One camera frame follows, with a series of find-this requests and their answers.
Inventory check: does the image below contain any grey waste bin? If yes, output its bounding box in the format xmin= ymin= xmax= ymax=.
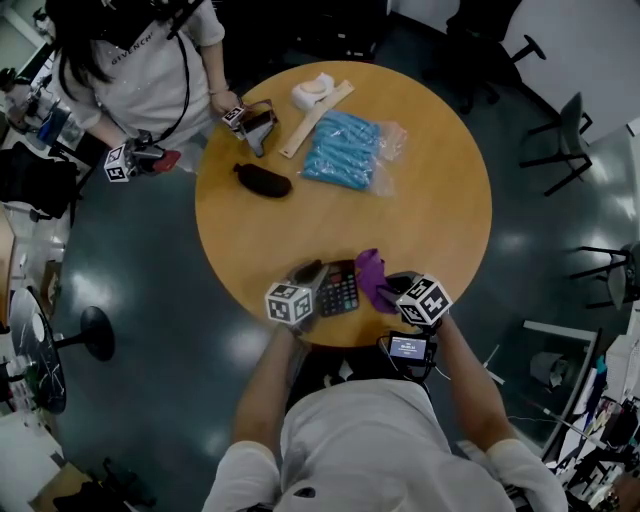
xmin=529 ymin=351 xmax=571 ymax=389

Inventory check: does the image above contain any tall black office chair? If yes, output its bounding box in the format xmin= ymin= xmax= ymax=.
xmin=424 ymin=0 xmax=549 ymax=115

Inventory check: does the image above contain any wooden ruler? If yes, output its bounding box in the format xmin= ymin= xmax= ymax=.
xmin=278 ymin=79 xmax=356 ymax=160

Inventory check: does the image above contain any person's right forearm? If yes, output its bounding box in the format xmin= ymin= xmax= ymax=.
xmin=434 ymin=312 xmax=517 ymax=457

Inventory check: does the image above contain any blue storage bin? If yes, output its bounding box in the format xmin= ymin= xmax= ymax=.
xmin=37 ymin=107 xmax=71 ymax=144

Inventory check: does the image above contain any grey metal frame table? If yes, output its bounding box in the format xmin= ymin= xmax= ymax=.
xmin=522 ymin=319 xmax=604 ymax=461

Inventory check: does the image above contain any black calculator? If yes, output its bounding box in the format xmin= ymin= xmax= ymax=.
xmin=317 ymin=259 xmax=361 ymax=319

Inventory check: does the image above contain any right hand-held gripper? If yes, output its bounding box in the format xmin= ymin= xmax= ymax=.
xmin=384 ymin=270 xmax=455 ymax=335

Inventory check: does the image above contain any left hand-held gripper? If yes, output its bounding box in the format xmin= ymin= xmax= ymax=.
xmin=263 ymin=258 xmax=332 ymax=337

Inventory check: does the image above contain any black mesh office chair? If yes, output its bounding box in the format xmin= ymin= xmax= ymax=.
xmin=0 ymin=141 xmax=81 ymax=226

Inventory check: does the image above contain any white desk with clutter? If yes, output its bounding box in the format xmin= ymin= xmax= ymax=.
xmin=544 ymin=334 xmax=640 ymax=512

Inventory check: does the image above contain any small black monitor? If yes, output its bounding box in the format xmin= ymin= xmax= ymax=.
xmin=377 ymin=329 xmax=440 ymax=382

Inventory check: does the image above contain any person's left forearm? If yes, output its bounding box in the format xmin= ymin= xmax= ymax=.
xmin=232 ymin=322 xmax=302 ymax=447

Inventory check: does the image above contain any wooden desk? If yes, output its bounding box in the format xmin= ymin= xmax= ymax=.
xmin=0 ymin=204 xmax=17 ymax=326

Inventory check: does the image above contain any black marble round table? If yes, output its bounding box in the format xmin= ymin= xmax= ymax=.
xmin=8 ymin=287 xmax=116 ymax=415

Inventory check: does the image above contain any black soft pouch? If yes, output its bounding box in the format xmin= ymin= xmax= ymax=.
xmin=232 ymin=162 xmax=294 ymax=200

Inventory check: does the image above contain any white T-shaped tool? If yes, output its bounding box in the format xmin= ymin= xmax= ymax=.
xmin=482 ymin=344 xmax=507 ymax=386

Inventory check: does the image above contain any purple cloth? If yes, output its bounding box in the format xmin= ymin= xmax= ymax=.
xmin=353 ymin=248 xmax=401 ymax=315

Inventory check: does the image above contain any grey chair with black legs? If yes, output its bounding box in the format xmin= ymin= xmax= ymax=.
xmin=519 ymin=92 xmax=596 ymax=197
xmin=569 ymin=243 xmax=640 ymax=311

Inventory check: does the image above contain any plastic bag of blue items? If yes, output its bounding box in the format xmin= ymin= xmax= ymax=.
xmin=298 ymin=109 xmax=407 ymax=197

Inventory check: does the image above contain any person's torso in white shirt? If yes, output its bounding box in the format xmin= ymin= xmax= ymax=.
xmin=202 ymin=378 xmax=570 ymax=512

